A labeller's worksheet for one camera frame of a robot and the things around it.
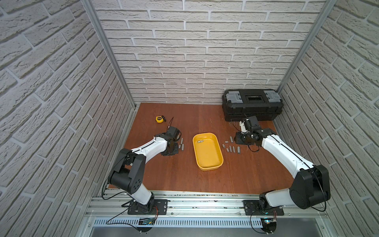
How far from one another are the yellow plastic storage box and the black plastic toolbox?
0.73ft

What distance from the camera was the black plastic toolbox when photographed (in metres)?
1.00

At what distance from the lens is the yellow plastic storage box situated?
0.87 m
